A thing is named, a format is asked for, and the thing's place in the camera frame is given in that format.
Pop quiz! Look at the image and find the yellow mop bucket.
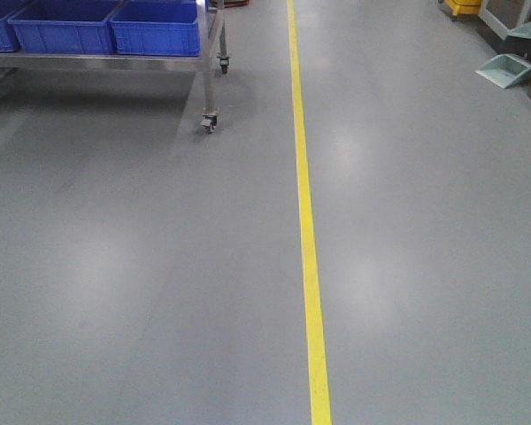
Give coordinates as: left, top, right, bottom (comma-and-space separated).
439, 0, 482, 19

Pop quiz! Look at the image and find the steel wheeled cart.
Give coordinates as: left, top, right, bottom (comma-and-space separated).
0, 1, 230, 132

